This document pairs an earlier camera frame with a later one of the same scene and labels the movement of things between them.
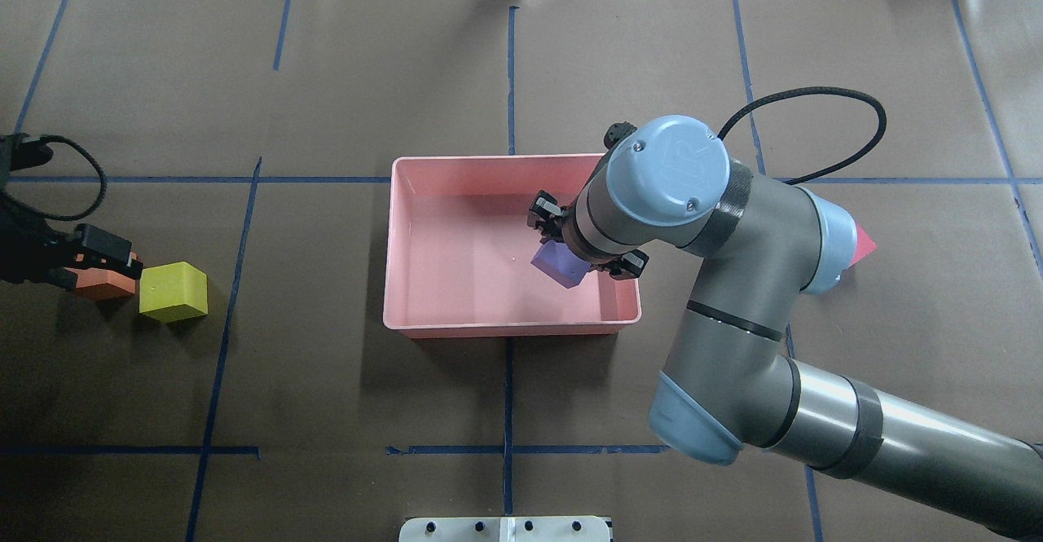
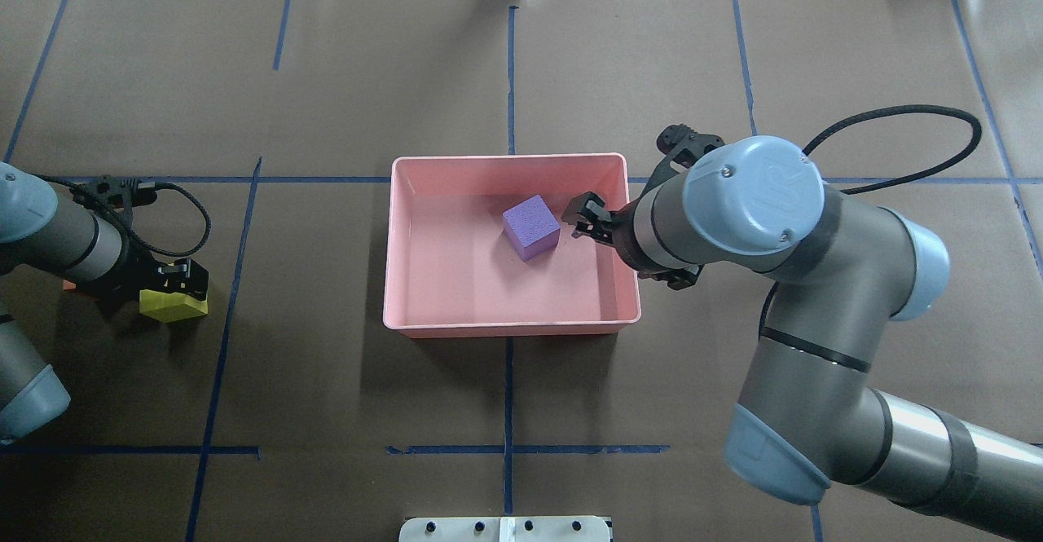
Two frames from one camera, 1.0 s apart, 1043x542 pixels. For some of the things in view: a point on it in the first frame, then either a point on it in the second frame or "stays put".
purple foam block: x=561 y=263 -> x=532 y=227
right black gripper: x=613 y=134 -> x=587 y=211
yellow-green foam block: x=173 y=293 stays put
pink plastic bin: x=459 y=248 stays put
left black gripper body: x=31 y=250 -> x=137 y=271
